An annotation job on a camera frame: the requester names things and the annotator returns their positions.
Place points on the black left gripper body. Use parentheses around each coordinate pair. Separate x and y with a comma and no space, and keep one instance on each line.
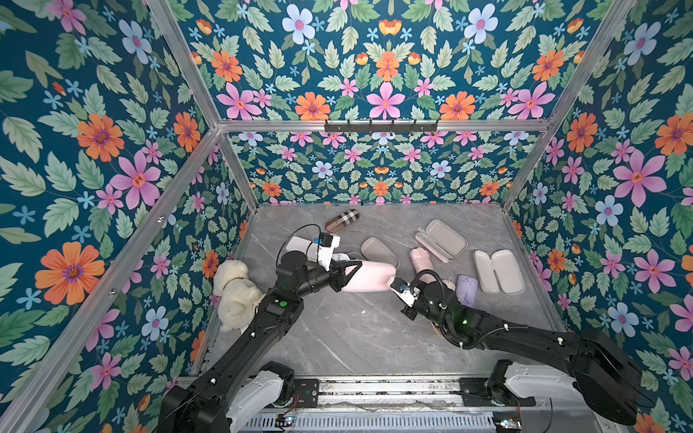
(311,281)

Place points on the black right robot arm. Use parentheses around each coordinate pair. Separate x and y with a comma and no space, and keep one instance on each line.
(607,377)

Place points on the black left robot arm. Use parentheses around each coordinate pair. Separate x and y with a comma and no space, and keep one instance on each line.
(203,406)

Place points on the closed white umbrella case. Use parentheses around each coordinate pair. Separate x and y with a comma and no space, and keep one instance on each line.
(310,248)

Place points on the lilac folded umbrella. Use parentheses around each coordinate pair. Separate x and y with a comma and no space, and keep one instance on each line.
(467,288)

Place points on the beige black striped umbrella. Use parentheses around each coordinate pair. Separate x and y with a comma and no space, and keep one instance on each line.
(451,286)

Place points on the pink folded umbrella upper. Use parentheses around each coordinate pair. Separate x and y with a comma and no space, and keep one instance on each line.
(421,260)

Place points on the open grey case centre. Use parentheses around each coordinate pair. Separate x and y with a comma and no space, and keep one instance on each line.
(374,250)

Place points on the cream plush teddy bear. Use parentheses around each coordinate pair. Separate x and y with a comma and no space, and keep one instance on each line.
(238,296)

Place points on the open pink-edged grey case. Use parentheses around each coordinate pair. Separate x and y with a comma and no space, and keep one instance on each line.
(442,241)

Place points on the white ventilation grille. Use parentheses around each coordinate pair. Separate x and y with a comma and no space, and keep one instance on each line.
(375,422)

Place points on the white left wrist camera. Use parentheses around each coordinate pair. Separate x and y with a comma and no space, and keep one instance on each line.
(326,244)

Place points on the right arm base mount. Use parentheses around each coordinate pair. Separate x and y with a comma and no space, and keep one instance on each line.
(514,384)

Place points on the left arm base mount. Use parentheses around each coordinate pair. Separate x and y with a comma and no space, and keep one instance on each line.
(274,387)

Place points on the metal hook rail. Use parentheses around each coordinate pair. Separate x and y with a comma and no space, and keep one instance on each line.
(388,126)

